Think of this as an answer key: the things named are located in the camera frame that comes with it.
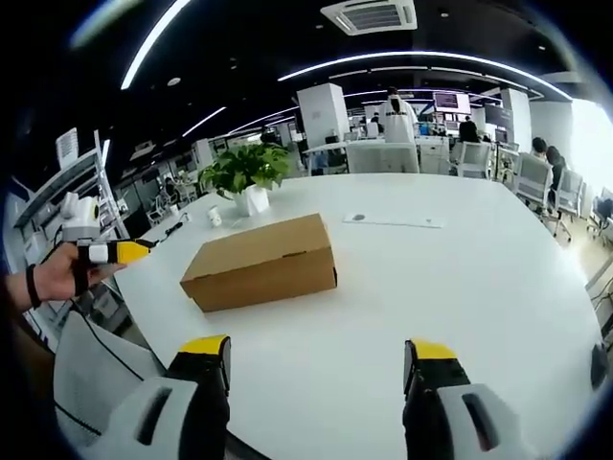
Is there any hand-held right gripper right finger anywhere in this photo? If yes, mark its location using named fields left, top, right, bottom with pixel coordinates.
left=401, top=338, right=528, bottom=460

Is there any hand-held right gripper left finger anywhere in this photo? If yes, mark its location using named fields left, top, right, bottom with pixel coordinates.
left=88, top=334, right=232, bottom=460

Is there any brown cardboard shoe box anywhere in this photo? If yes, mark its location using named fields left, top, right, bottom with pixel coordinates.
left=179, top=213, right=339, bottom=313

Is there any person's left hand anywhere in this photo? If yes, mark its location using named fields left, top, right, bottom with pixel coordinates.
left=32, top=241, right=129, bottom=303

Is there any white metal shelf rack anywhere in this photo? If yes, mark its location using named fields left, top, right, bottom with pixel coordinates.
left=9, top=126, right=133, bottom=336

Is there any black wristband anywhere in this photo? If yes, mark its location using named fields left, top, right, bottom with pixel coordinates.
left=25, top=264, right=43, bottom=309

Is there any white plant pot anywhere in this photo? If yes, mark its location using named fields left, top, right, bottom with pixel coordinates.
left=232, top=185, right=270, bottom=217

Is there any green potted plant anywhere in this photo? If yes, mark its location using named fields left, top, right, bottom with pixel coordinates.
left=196, top=142, right=292, bottom=201

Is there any white mesh office chair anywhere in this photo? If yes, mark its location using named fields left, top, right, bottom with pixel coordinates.
left=455, top=141, right=493, bottom=180
left=512, top=151, right=555, bottom=212
left=550, top=167, right=585, bottom=241

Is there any white square pillar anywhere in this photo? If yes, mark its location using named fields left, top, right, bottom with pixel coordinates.
left=296, top=82, right=347, bottom=150

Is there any white ceiling air vent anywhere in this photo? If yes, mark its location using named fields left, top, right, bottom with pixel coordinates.
left=333, top=0, right=419, bottom=36

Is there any black table cable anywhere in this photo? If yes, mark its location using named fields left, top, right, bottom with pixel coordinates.
left=143, top=216, right=194, bottom=248

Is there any wall display screen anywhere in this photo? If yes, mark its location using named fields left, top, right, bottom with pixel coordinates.
left=432, top=91, right=471, bottom=115

